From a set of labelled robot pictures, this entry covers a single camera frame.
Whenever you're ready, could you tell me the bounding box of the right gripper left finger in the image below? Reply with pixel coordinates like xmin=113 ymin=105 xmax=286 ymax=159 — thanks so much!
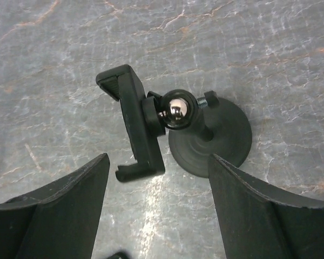
xmin=0 ymin=153 xmax=110 ymax=258

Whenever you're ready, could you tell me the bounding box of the black phone stand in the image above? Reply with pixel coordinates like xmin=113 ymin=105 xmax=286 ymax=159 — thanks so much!
xmin=96 ymin=64 xmax=252 ymax=182

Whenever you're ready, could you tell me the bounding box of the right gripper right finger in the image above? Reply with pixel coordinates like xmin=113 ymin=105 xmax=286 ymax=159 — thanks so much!
xmin=208 ymin=155 xmax=324 ymax=258

